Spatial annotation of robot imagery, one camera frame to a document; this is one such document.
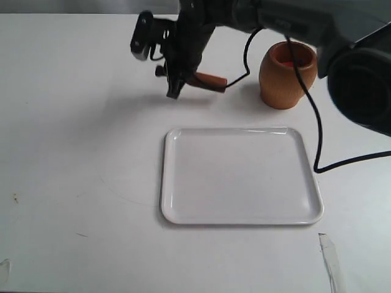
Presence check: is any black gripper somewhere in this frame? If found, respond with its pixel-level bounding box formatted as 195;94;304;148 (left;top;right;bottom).
164;1;215;99

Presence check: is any brown wooden pestle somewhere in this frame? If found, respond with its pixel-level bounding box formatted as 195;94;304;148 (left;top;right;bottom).
155;65;228;93

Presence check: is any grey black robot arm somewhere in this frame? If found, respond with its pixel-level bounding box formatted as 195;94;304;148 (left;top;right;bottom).
166;1;390;135

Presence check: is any wooden mortar cup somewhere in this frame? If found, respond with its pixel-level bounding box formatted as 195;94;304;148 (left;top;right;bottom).
259;42;318;110

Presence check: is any white rectangular plastic tray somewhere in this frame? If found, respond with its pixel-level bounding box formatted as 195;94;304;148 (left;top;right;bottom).
160;127;324;226

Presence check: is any clear tape strip right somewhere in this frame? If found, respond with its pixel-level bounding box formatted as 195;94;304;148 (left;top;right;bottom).
318;233;337;293

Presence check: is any clear tape piece left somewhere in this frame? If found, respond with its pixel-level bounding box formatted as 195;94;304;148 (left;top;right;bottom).
0;259;10;285

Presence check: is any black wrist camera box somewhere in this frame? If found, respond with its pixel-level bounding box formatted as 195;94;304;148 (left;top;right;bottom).
130;10;153;61

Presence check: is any black cable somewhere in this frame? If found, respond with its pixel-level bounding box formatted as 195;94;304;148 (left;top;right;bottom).
148;26;391;175

